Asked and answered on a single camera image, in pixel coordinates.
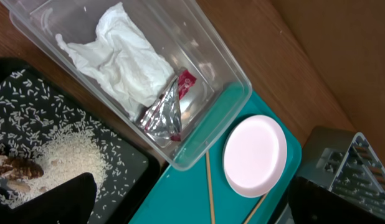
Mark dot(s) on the rice and food scraps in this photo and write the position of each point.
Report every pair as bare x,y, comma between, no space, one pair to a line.
64,157

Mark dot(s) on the pink round plate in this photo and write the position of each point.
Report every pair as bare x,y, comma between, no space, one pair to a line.
254,156

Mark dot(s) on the wooden chopstick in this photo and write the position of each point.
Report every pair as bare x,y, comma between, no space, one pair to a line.
253,211
209,184

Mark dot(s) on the left wooden chopstick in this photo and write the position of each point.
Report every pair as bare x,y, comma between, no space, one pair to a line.
209,184

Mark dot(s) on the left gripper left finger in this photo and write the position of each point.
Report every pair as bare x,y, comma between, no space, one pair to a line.
71,202

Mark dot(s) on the red silver foil wrapper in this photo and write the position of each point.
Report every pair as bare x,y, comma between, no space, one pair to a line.
162,120

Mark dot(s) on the grey plastic dish rack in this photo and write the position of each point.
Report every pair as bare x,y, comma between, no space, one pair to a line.
344,163

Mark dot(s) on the black plastic tray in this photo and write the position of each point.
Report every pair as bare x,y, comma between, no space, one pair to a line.
32,111

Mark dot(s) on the right wooden chopstick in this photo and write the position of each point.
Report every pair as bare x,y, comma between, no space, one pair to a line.
253,211

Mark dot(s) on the clear plastic waste bin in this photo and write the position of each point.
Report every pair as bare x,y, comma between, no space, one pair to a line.
177,30

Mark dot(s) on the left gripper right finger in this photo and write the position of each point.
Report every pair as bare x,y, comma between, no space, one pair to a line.
310,203

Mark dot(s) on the white napkin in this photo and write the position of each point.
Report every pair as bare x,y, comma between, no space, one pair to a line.
122,61

